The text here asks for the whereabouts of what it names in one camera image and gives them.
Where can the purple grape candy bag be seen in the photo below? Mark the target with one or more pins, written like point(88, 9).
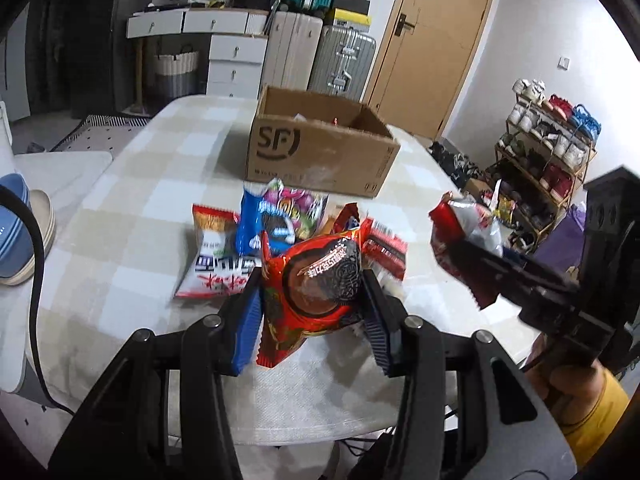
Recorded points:
point(305, 209)

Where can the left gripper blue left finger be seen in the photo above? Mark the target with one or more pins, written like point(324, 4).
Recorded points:
point(242, 315)

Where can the stacked blue bowls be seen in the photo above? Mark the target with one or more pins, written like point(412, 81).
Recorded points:
point(16, 243)

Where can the red white snack packet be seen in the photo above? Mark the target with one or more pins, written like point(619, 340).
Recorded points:
point(465, 236)

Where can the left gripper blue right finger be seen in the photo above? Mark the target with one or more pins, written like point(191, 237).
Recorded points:
point(381, 317)

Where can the beige suitcase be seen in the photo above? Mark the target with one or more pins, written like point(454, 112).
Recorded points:
point(291, 49)

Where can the shoe rack with shoes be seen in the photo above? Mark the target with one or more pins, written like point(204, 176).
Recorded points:
point(541, 161)

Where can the beige plate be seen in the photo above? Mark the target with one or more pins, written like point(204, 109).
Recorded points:
point(45, 216)

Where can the blue Oreo cookie packet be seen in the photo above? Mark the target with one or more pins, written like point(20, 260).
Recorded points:
point(258, 216)

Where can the silver grey suitcase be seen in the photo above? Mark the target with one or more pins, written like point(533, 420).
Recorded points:
point(342, 64)

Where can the wooden door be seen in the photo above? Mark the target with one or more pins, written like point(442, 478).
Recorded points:
point(427, 50)

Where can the yellow black box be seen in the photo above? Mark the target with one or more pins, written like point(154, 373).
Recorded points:
point(348, 19)

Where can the brown SF cardboard box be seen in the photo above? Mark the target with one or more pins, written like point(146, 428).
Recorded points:
point(319, 142)

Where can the red black wafer packet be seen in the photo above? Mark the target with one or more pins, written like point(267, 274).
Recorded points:
point(381, 245)

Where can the dotted floor rug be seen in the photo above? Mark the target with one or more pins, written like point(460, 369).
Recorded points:
point(101, 133)

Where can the red chocolate pie packet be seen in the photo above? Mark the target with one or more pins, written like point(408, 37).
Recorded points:
point(310, 289)

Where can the white drawer desk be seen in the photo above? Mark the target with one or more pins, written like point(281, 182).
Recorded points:
point(236, 50)

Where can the white red noodle snack bag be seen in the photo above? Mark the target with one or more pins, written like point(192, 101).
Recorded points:
point(217, 269)

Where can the woven laundry basket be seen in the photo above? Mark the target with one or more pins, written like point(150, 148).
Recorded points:
point(176, 75)

